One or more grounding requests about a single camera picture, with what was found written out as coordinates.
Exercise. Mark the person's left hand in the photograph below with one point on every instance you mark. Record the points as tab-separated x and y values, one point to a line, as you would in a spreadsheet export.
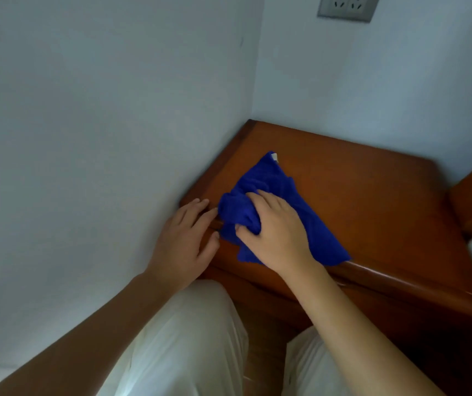
182	251

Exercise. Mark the person's right hand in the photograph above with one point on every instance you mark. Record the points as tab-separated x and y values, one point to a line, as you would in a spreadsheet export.
281	239

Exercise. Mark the blue cleaning cloth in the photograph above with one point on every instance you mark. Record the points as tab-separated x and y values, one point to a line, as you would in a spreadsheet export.
260	177

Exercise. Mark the brown wooden nightstand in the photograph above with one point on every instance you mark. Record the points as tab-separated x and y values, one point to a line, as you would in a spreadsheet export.
384	202

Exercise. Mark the person's right forearm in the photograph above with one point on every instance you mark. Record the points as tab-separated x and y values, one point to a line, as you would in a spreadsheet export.
355	346

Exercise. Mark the person's left forearm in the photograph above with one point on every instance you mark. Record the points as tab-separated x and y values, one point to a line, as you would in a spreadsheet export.
79	346

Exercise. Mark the white trousers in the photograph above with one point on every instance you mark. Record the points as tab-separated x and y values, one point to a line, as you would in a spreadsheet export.
186	338

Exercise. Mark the grey wall socket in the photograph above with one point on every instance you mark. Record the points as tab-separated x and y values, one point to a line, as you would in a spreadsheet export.
348	6

